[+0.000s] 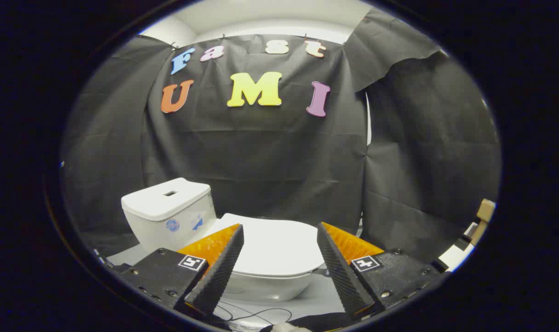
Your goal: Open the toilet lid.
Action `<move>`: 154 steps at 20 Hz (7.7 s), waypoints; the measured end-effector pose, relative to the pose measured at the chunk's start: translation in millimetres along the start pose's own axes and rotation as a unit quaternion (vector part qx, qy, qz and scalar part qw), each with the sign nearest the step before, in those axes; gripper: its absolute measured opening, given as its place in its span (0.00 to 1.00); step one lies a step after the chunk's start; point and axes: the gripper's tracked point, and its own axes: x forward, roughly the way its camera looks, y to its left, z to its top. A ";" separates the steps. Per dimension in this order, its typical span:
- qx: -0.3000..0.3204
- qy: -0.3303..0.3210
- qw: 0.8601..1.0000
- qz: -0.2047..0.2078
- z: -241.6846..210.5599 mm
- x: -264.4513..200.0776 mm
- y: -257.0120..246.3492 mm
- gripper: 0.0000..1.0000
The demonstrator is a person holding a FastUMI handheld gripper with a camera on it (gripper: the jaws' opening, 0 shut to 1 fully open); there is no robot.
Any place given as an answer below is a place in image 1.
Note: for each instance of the black backdrop cloth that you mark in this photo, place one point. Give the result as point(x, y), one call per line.
point(261, 152)

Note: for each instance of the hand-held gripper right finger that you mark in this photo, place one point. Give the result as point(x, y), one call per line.
point(341, 274)

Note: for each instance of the cardboard box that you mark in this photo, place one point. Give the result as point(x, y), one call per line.
point(485, 210)

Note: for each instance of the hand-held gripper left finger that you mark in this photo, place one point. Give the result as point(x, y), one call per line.
point(217, 272)

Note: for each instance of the white board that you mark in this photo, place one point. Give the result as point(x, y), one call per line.
point(457, 252)

